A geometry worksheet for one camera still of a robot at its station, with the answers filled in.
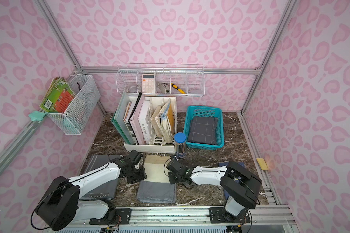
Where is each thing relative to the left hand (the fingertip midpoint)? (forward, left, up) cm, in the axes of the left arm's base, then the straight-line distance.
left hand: (145, 175), depth 86 cm
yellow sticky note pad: (+9, -74, -4) cm, 74 cm away
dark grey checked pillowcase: (+31, -37, +3) cm, 49 cm away
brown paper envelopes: (+23, -10, +20) cm, 33 cm away
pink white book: (+23, +2, +23) cm, 32 cm away
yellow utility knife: (+50, -18, +26) cm, 59 cm away
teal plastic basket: (+47, -30, +5) cm, 56 cm away
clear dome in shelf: (+47, +11, +27) cm, 55 cm away
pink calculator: (+50, 0, +30) cm, 58 cm away
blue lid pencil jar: (+13, -21, +18) cm, 30 cm away
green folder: (+18, +11, +29) cm, 36 cm away
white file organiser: (+21, -4, -1) cm, 22 cm away
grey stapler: (+52, -8, +24) cm, 58 cm away
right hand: (-1, -15, -1) cm, 15 cm away
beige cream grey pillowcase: (-8, -7, +1) cm, 10 cm away
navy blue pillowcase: (-10, -46, 0) cm, 47 cm away
